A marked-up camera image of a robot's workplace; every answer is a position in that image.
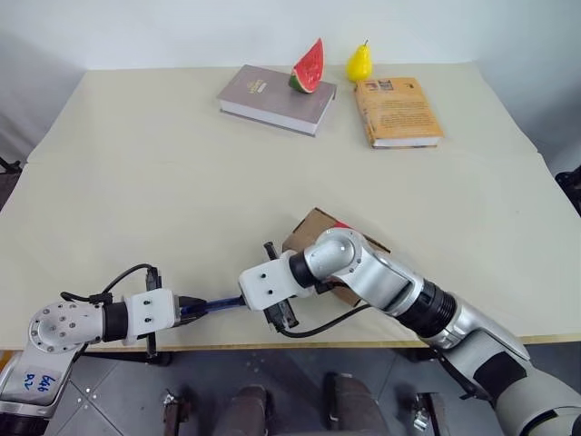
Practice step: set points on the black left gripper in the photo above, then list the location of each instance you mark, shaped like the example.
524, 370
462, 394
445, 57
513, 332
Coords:
177, 311

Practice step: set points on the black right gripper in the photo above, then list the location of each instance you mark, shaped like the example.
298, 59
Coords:
282, 315

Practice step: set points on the blue cutter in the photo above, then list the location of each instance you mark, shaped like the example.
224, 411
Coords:
222, 304

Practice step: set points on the brown cardboard box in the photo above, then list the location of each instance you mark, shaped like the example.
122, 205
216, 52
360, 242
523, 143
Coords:
304, 231

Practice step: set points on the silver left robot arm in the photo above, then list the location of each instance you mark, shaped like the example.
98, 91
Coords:
54, 327

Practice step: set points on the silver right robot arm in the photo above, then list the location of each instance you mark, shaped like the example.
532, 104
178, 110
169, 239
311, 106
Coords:
386, 281

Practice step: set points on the red tape strip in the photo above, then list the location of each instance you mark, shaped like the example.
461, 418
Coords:
343, 225

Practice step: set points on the dark rounded shape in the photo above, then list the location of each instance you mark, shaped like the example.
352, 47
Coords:
247, 411
349, 404

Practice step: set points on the grey hardcover book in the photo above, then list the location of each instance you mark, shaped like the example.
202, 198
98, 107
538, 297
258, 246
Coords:
277, 97

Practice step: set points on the black stand part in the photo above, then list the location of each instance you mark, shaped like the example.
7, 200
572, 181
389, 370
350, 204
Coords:
9, 165

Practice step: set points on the orange paperback book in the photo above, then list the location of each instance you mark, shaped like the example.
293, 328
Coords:
399, 111

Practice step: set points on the watermelon slice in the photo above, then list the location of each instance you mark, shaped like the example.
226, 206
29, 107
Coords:
308, 70

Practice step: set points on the yellow pear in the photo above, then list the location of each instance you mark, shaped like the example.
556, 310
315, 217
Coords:
359, 63

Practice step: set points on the black equipment piece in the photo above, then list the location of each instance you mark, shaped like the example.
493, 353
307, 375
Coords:
569, 181

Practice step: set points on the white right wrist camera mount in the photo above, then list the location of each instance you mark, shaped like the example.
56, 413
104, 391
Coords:
268, 284

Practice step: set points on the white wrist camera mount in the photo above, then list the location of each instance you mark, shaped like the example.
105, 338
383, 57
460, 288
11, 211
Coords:
152, 311
268, 284

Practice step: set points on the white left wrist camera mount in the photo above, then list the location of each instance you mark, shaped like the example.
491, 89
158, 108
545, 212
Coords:
152, 311

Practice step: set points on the black table frame bar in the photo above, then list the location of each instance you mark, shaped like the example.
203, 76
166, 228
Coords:
272, 354

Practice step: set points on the metal clamp bracket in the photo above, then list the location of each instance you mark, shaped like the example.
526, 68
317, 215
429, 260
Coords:
429, 415
174, 413

